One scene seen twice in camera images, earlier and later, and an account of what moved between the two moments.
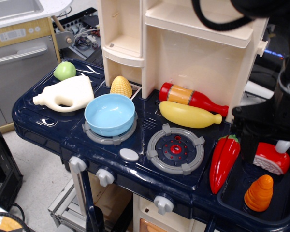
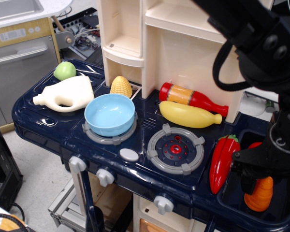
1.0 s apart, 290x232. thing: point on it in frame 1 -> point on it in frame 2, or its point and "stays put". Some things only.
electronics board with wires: [79, 32] stays put
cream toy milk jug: [78, 91] stays put
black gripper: [277, 119] -> [268, 159]
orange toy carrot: [258, 195] stays put
